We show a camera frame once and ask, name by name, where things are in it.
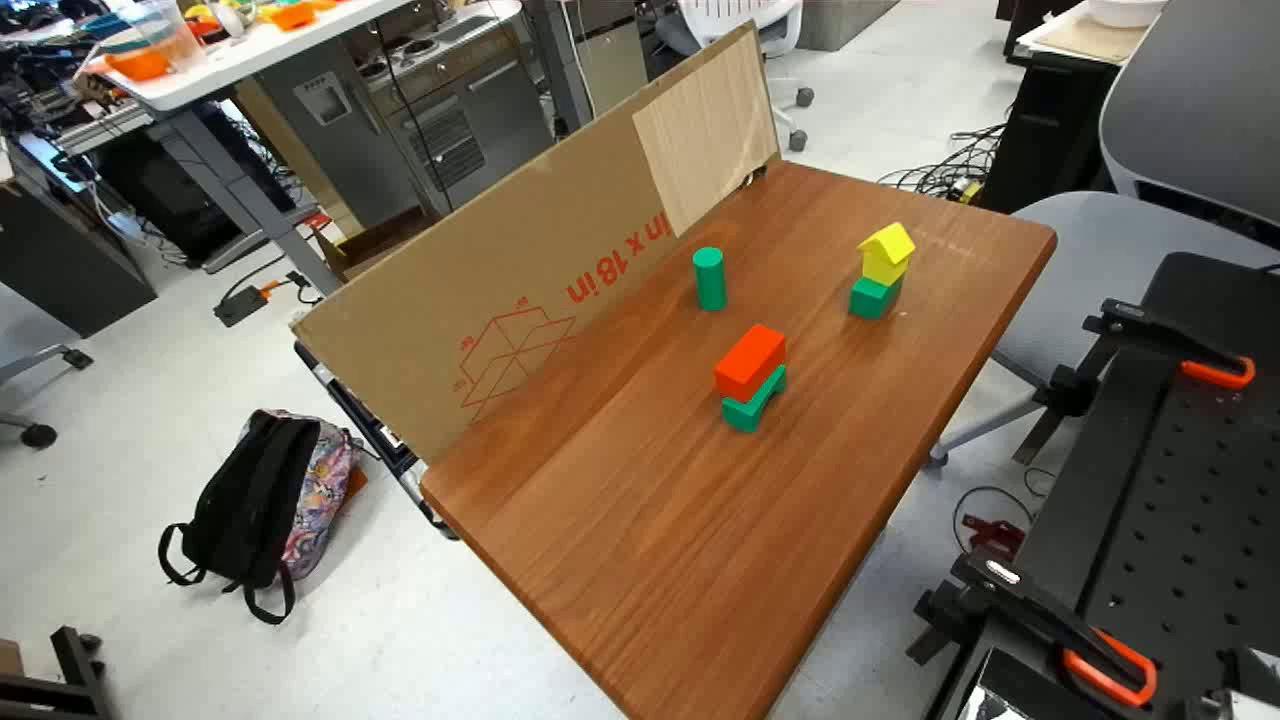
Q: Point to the green cylindrical block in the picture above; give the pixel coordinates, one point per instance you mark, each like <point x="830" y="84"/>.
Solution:
<point x="708" y="281"/>

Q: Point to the orange rectangular block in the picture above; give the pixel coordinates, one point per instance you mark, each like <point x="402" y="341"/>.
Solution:
<point x="748" y="361"/>

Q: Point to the green rectangular block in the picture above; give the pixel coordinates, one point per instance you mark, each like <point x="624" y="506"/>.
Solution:
<point x="748" y="412"/>

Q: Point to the green cube block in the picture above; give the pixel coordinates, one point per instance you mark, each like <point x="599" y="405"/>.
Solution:
<point x="873" y="301"/>

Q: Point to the yellow house-shaped block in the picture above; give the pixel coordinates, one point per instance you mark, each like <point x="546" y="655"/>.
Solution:
<point x="886" y="248"/>

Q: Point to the brown cardboard panel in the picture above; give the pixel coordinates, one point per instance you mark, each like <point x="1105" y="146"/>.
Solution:
<point x="440" y="304"/>

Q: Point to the grey metal cabinet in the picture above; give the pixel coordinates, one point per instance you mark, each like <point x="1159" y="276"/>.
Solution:
<point x="465" y="105"/>

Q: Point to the black power adapter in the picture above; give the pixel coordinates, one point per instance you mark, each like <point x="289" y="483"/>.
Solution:
<point x="244" y="301"/>

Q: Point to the black backpack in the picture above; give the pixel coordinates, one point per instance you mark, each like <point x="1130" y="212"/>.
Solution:
<point x="252" y="503"/>

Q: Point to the orange bowl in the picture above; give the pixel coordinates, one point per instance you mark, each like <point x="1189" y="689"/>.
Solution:
<point x="140" y="62"/>
<point x="289" y="14"/>

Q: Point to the white work table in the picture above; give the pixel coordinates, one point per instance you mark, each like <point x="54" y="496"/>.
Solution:
<point x="252" y="52"/>

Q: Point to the grey office chair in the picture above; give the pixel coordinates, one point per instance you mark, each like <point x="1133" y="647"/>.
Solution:
<point x="1133" y="252"/>

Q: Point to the black perforated breadboard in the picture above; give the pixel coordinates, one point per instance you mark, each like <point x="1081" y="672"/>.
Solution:
<point x="1172" y="506"/>

